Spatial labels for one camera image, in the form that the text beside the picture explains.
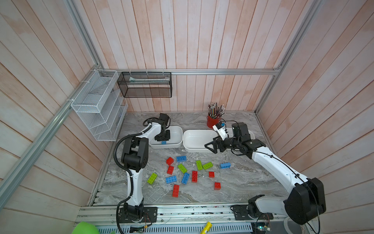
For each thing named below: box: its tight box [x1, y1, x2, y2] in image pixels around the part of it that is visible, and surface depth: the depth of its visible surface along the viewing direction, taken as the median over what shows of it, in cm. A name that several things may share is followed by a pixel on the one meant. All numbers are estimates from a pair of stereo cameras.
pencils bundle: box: [207, 102, 226, 119], surface depth 106 cm
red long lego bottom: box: [172, 184, 180, 198], surface depth 83 cm
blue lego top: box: [176, 155, 187, 162], surface depth 95 cm
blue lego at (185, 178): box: [181, 172, 191, 185], surface depth 86 cm
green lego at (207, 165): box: [202, 161, 214, 170], surface depth 92 cm
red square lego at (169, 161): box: [166, 156, 174, 166], surface depth 93 cm
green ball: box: [71, 221, 100, 234], surface depth 66 cm
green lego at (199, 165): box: [195, 159, 204, 171], surface depth 92 cm
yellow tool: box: [199, 221, 213, 234], surface depth 70 cm
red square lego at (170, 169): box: [166, 165, 175, 176], surface depth 89 cm
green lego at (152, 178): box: [146, 172, 158, 185], surface depth 86 cm
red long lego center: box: [191, 170, 199, 183], surface depth 87 cm
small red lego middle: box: [208, 171, 215, 179], surface depth 88 cm
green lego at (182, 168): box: [177, 163, 188, 175], surface depth 92 cm
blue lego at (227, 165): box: [220, 162, 232, 170], surface depth 91 cm
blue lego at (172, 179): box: [165, 175, 178, 184], surface depth 85 cm
